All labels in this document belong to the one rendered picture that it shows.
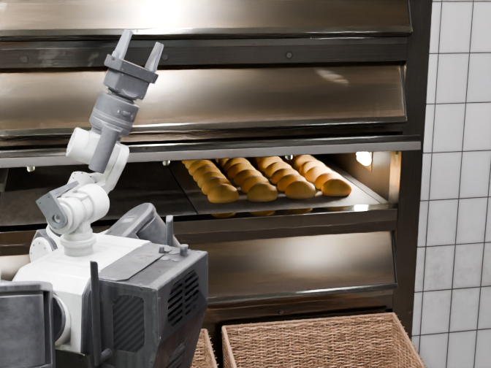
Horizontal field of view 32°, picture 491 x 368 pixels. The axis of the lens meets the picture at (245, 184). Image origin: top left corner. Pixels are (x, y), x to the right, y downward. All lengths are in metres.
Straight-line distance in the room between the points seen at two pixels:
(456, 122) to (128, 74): 1.21
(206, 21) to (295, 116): 0.37
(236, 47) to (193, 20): 0.15
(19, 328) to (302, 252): 1.40
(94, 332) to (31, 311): 0.12
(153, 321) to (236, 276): 1.17
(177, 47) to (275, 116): 0.34
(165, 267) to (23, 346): 0.28
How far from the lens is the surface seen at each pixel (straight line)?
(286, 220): 2.56
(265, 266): 2.59
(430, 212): 2.72
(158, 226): 1.71
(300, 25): 2.44
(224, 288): 2.56
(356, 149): 2.41
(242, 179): 2.85
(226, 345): 2.55
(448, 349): 2.92
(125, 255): 1.54
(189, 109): 2.41
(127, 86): 1.81
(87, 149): 1.81
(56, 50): 2.36
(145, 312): 1.42
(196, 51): 2.40
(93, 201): 1.54
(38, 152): 2.26
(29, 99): 2.38
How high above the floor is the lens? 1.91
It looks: 15 degrees down
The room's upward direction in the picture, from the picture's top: 1 degrees clockwise
